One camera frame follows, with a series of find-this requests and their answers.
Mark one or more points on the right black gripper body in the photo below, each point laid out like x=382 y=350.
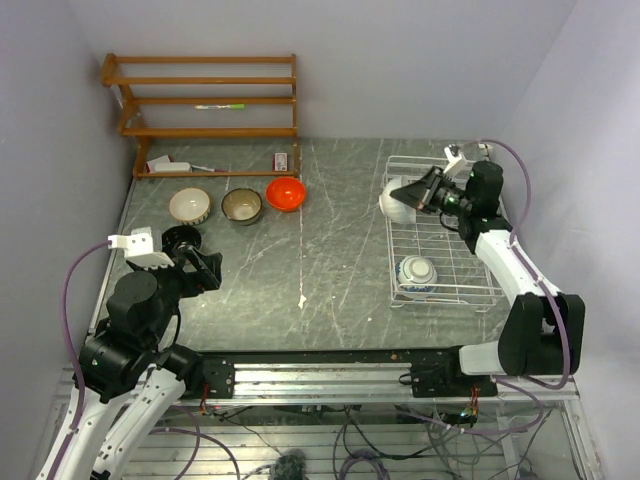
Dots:
x=454 y=200

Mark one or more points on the plain white bowl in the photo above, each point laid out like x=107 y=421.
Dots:
x=393 y=209

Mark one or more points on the blue white porcelain bowl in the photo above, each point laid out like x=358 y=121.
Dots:
x=415 y=276

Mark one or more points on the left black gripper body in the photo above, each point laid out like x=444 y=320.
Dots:
x=175 y=282

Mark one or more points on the green white marker pen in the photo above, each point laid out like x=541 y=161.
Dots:
x=207 y=107

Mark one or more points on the white box on shelf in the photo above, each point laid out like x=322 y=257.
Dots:
x=165 y=164

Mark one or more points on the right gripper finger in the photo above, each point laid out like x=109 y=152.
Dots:
x=430 y=180
x=412 y=195

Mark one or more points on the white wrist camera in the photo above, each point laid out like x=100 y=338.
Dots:
x=456 y=160
x=142 y=248

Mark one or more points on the cream patterned bowl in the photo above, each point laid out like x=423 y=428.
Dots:
x=190 y=206

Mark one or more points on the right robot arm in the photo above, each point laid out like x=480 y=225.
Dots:
x=541 y=338

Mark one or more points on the wooden shelf rack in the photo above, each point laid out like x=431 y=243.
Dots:
x=158 y=94

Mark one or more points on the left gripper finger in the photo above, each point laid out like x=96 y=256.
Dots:
x=177 y=236
x=206 y=271

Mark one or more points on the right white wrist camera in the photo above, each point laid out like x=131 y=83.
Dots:
x=456 y=160

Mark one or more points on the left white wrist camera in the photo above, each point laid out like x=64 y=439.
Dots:
x=142 y=248

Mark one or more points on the orange plastic bowl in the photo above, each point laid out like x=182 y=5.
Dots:
x=285 y=194

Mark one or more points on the pink pen on shelf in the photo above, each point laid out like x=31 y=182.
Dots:
x=207 y=169

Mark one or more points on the red white small card box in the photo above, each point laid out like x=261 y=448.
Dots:
x=280 y=162

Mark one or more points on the white wire dish rack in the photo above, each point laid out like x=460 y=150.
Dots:
x=458 y=278

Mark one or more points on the brown ceramic bowl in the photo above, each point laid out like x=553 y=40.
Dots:
x=242 y=206

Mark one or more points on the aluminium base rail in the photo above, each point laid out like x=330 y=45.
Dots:
x=341 y=376

